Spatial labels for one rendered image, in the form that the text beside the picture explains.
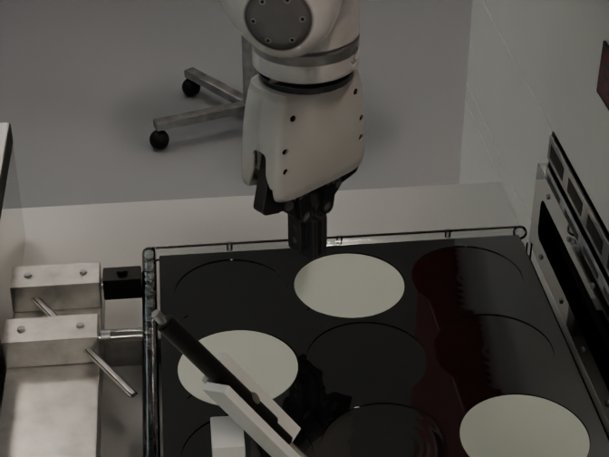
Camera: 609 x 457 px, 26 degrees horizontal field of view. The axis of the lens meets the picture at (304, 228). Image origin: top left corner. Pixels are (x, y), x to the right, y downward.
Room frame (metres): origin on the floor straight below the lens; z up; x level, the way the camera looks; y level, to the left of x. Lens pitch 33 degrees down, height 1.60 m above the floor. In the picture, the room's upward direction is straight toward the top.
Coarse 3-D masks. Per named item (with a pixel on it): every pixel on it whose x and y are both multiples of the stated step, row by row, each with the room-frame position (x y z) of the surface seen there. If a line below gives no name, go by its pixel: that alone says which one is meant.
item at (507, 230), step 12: (468, 228) 1.06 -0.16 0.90; (480, 228) 1.06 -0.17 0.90; (492, 228) 1.06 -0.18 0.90; (504, 228) 1.06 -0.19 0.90; (516, 228) 1.06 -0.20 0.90; (264, 240) 1.04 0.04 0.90; (276, 240) 1.04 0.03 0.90; (336, 240) 1.04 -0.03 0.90; (348, 240) 1.04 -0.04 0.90; (360, 240) 1.05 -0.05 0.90; (372, 240) 1.05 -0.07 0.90; (384, 240) 1.05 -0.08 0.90; (396, 240) 1.05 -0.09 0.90; (408, 240) 1.05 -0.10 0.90; (156, 252) 1.03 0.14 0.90; (168, 252) 1.03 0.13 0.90; (180, 252) 1.03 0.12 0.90; (192, 252) 1.03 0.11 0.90; (204, 252) 1.03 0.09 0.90
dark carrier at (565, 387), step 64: (192, 256) 1.02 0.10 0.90; (256, 256) 1.02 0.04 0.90; (320, 256) 1.02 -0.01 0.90; (384, 256) 1.02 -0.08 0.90; (448, 256) 1.02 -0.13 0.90; (512, 256) 1.02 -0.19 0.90; (192, 320) 0.92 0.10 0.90; (256, 320) 0.92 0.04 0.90; (320, 320) 0.92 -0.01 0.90; (384, 320) 0.92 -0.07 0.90; (448, 320) 0.92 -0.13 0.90; (512, 320) 0.92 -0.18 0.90; (320, 384) 0.83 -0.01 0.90; (384, 384) 0.84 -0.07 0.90; (448, 384) 0.83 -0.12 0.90; (512, 384) 0.84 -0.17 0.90; (576, 384) 0.83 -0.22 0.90; (192, 448) 0.76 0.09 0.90; (256, 448) 0.76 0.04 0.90; (320, 448) 0.76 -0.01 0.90; (384, 448) 0.76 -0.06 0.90; (448, 448) 0.76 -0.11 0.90
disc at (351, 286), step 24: (312, 264) 1.01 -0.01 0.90; (336, 264) 1.01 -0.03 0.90; (360, 264) 1.01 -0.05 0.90; (384, 264) 1.01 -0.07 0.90; (312, 288) 0.97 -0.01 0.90; (336, 288) 0.97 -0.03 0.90; (360, 288) 0.97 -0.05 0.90; (384, 288) 0.97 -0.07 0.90; (336, 312) 0.93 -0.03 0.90; (360, 312) 0.93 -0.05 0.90
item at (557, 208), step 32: (544, 192) 1.09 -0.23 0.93; (544, 224) 1.10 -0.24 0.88; (576, 224) 1.01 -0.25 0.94; (544, 256) 1.07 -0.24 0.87; (576, 256) 0.98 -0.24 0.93; (576, 288) 1.01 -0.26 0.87; (608, 288) 0.91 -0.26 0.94; (576, 320) 0.96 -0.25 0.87; (608, 320) 0.88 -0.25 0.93; (608, 352) 0.91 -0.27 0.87; (608, 384) 0.87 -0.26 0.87; (608, 416) 0.85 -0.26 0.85
